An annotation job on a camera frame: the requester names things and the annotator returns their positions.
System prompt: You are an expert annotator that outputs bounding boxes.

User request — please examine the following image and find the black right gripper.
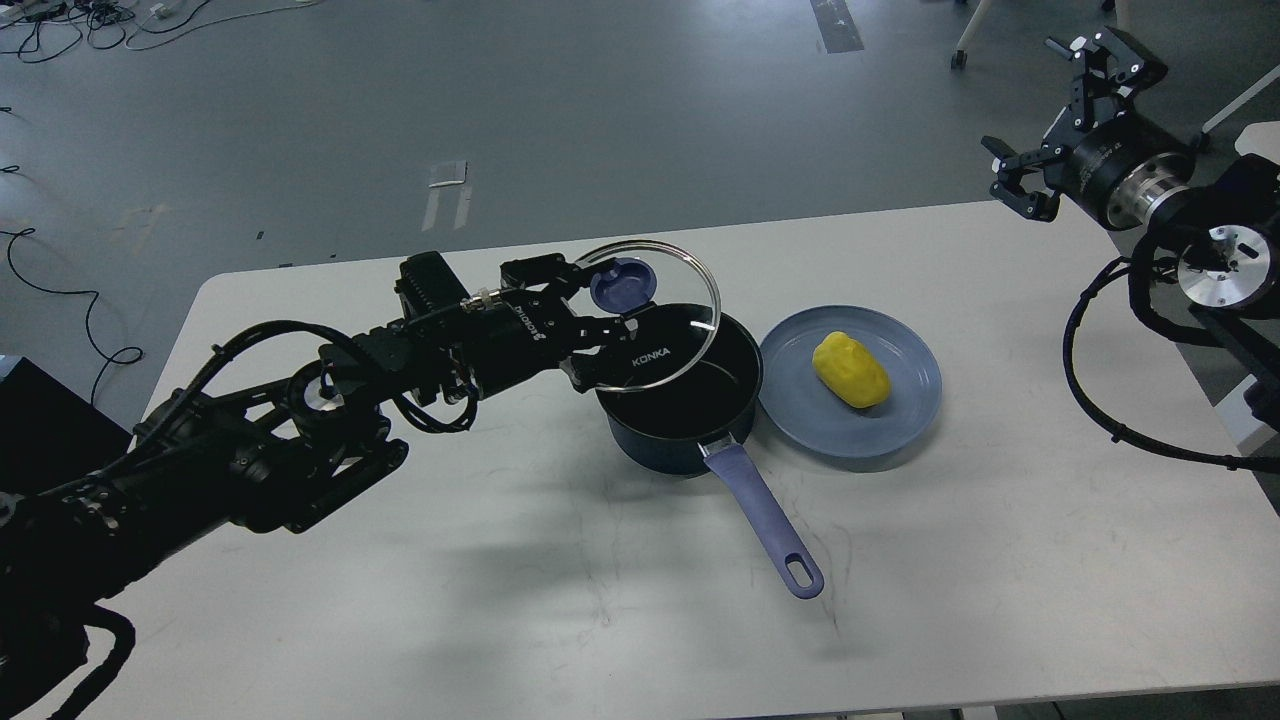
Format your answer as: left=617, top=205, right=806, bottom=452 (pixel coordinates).
left=980, top=27, right=1196, bottom=231

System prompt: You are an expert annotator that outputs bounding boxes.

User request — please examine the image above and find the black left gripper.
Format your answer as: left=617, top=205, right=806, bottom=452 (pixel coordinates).
left=462, top=252, right=652, bottom=398

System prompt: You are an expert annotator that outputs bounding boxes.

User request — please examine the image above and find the glass pot lid purple knob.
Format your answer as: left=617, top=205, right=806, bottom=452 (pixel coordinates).
left=570, top=240, right=723, bottom=393

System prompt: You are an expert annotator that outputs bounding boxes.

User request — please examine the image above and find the yellow potato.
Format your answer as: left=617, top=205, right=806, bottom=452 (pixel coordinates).
left=812, top=331, right=893, bottom=410

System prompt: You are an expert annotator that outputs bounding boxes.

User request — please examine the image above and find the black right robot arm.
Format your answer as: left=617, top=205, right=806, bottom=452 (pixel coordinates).
left=982, top=27, right=1279, bottom=427

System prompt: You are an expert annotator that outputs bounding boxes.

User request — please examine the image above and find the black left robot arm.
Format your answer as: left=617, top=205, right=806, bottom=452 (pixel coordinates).
left=3, top=251, right=657, bottom=719

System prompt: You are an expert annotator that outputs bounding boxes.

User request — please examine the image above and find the white chair leg with caster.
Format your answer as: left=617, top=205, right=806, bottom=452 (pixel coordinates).
left=950, top=0, right=997, bottom=70

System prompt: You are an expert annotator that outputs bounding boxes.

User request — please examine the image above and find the white table right edge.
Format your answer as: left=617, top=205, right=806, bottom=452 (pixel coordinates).
left=1234, top=120, right=1280, bottom=164

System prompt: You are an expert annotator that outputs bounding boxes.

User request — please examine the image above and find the white chair leg right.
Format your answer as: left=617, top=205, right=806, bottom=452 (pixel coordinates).
left=1190, top=64, right=1280, bottom=154

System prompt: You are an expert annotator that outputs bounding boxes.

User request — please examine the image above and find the blue grey round plate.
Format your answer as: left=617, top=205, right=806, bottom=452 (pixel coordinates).
left=760, top=305, right=943, bottom=464

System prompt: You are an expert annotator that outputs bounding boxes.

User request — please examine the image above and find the grey floor tape strip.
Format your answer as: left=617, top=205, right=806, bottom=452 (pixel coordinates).
left=809, top=0, right=865, bottom=55

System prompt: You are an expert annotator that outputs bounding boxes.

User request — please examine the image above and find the black box left edge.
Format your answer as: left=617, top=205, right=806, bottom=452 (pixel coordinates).
left=1, top=355, right=131, bottom=495

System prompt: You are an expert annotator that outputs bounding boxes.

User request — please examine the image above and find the dark blue saucepan purple handle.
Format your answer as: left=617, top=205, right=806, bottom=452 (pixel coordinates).
left=596, top=314, right=826, bottom=600

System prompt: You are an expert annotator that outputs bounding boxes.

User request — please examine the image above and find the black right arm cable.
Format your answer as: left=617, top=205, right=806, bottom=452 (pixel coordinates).
left=1062, top=255, right=1280, bottom=475

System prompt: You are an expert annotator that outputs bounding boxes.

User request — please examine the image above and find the black floor cable left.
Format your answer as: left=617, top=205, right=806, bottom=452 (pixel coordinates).
left=0, top=228, right=145, bottom=404

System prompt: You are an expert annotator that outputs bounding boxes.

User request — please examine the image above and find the tangled cables top left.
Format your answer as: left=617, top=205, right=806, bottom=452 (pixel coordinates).
left=0, top=0, right=321, bottom=61

